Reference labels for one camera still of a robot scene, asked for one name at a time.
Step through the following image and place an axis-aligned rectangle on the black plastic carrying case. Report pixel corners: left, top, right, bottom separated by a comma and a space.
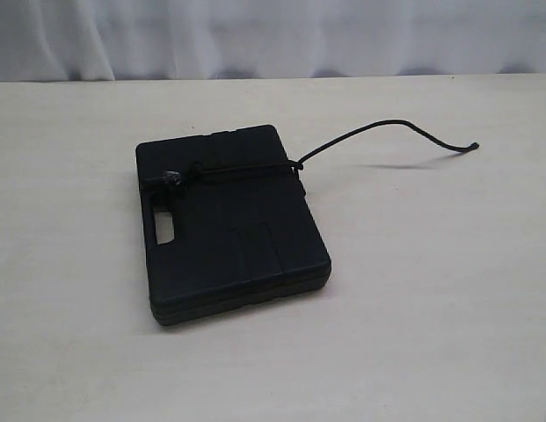
135, 125, 331, 326

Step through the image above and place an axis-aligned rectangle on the black cord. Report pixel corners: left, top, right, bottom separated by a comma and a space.
142, 118, 480, 197

